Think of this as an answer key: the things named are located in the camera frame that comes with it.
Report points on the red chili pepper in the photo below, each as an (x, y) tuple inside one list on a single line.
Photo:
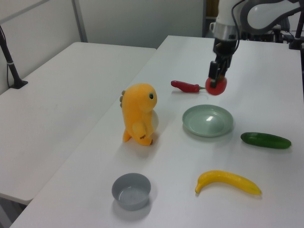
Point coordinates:
[(186, 86)]

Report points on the red tomato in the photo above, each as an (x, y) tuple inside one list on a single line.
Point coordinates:
[(217, 90)]

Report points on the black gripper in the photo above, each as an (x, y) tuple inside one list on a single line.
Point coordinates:
[(224, 48)]

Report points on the black clamp stand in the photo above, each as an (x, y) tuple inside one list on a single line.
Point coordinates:
[(296, 42)]

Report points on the pale green plate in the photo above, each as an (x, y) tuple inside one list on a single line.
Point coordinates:
[(207, 121)]

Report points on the small gray bowl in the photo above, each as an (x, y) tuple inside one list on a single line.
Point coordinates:
[(131, 196)]

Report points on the black slanted camera stand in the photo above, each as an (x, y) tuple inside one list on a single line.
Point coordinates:
[(10, 64)]

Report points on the yellow banana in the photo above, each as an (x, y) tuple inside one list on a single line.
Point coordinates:
[(230, 179)]

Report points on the orange dinosaur plush toy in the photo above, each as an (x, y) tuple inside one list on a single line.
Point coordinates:
[(136, 111)]

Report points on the black desk electronics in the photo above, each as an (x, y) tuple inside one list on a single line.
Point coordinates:
[(266, 36)]

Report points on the dark green cucumber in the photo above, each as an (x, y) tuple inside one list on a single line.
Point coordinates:
[(266, 140)]

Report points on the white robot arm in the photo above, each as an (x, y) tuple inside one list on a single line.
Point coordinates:
[(261, 14)]

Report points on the brown wooden panel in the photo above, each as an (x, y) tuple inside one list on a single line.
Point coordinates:
[(212, 8)]

